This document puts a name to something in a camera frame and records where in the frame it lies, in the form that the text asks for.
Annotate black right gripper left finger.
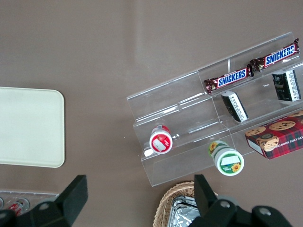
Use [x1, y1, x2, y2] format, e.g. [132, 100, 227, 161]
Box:
[0, 175, 89, 227]

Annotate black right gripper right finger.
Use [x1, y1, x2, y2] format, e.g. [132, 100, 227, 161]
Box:
[190, 174, 294, 227]

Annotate foil wrapped sandwich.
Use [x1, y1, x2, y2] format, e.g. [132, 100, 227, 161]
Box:
[168, 195, 202, 227]

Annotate woven wicker basket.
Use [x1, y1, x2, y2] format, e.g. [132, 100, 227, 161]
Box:
[153, 181, 218, 227]

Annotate cream plastic tray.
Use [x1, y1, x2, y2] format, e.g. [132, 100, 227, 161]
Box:
[0, 87, 65, 168]

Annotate clear plastic bin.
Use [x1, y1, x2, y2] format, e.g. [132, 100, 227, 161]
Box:
[0, 190, 60, 213]

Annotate green sunflower print cup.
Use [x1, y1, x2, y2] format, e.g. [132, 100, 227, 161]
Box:
[208, 140, 245, 176]

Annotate red and silver can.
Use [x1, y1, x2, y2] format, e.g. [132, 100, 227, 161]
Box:
[8, 198, 30, 216]

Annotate red strawberry yogurt cup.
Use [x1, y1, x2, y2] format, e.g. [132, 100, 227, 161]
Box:
[149, 125, 174, 155]

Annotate black and white snack packet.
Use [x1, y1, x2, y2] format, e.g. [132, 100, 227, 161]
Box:
[221, 91, 249, 123]
[271, 69, 303, 102]

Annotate red plaid cookie box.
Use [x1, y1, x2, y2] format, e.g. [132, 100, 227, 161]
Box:
[245, 110, 303, 161]

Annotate clear acrylic tiered display stand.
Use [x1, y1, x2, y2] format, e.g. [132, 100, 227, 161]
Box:
[126, 32, 303, 187]

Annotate Snickers chocolate bar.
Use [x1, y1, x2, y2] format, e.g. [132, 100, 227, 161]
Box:
[250, 38, 301, 73]
[204, 67, 255, 95]

